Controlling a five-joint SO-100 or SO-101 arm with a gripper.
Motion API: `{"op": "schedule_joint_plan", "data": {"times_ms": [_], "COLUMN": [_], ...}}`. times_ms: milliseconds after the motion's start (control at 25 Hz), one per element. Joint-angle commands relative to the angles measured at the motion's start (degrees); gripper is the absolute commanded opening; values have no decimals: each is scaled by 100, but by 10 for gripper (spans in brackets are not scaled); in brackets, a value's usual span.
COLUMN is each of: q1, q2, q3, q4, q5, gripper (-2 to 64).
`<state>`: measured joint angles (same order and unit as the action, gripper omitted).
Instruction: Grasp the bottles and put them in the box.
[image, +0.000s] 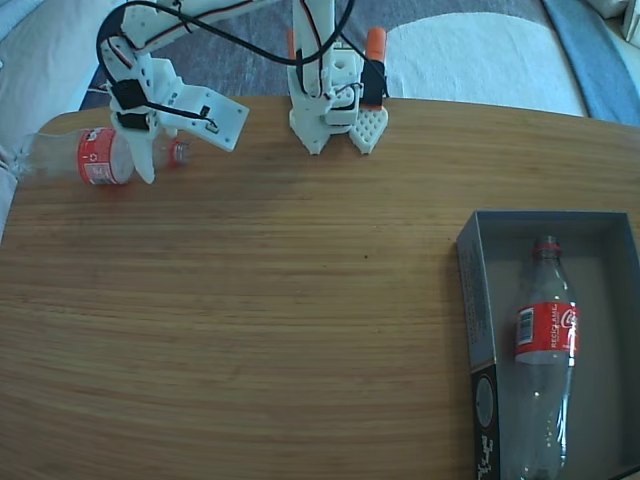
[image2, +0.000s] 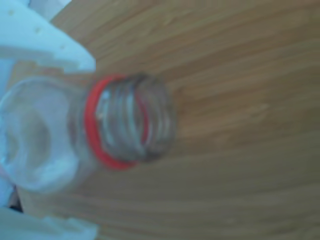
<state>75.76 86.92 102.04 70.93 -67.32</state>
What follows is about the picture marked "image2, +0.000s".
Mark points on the clear bottle red barcode label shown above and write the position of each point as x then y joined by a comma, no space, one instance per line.
92,125

